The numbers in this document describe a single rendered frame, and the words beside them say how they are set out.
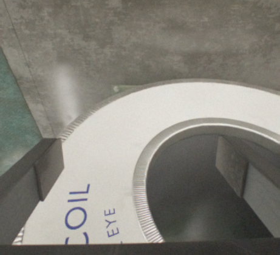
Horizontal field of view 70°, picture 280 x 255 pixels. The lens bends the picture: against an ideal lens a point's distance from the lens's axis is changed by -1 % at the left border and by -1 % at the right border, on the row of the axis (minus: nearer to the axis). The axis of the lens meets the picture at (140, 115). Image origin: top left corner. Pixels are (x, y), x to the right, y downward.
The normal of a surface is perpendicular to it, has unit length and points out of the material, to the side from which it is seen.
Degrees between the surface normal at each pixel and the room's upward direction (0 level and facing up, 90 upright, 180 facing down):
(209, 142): 3
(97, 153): 90
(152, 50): 0
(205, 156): 3
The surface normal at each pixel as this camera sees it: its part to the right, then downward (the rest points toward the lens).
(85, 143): -0.01, -0.77
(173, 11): -0.09, 0.63
